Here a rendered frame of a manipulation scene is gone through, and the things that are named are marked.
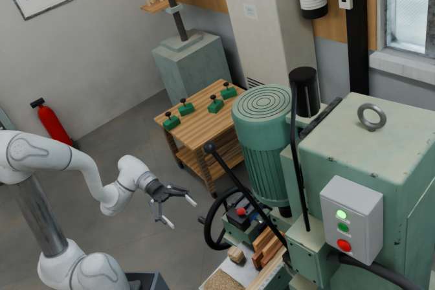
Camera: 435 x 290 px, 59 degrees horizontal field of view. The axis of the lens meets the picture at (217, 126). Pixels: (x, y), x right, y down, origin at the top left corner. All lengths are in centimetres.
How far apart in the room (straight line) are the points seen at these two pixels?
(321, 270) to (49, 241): 110
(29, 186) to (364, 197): 118
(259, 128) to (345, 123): 20
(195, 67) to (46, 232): 211
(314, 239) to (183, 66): 256
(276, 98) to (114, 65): 322
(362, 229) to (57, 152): 100
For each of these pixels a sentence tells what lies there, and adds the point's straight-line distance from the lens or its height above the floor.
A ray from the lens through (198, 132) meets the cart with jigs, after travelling 265.
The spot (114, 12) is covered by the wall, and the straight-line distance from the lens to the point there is 402.
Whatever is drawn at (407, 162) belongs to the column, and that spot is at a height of 152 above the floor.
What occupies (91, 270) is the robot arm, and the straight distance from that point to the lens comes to 166.
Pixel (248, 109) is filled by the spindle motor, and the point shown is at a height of 150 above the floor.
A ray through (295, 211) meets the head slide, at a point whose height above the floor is 121.
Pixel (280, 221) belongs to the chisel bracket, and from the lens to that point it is 129.
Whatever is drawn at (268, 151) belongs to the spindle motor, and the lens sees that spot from 99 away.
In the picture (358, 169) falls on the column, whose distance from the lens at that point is 77.
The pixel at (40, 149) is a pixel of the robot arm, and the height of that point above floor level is 142.
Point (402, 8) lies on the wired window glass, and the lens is 240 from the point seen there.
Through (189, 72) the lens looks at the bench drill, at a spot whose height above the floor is 55.
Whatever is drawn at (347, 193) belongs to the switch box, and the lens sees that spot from 78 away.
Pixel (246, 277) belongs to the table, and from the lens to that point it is 139.
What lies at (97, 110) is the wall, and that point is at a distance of 419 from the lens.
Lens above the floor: 206
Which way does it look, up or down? 35 degrees down
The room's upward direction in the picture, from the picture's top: 18 degrees counter-clockwise
